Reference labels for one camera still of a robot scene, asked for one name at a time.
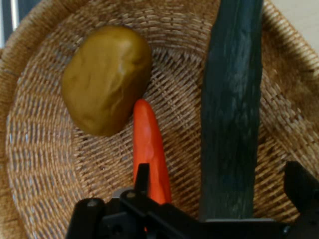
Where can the woven wicker basket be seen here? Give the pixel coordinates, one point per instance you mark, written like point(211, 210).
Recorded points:
point(49, 161)

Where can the brown toy potato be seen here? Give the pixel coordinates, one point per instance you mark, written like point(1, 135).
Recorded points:
point(104, 82)

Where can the orange toy carrot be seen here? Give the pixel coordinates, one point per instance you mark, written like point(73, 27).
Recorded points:
point(149, 139)

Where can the dark green toy cucumber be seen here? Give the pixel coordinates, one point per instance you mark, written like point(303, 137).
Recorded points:
point(231, 112)

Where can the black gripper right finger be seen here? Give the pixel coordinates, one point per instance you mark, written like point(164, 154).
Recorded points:
point(306, 199)

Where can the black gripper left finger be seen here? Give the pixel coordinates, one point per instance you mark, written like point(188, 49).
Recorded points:
point(129, 219)

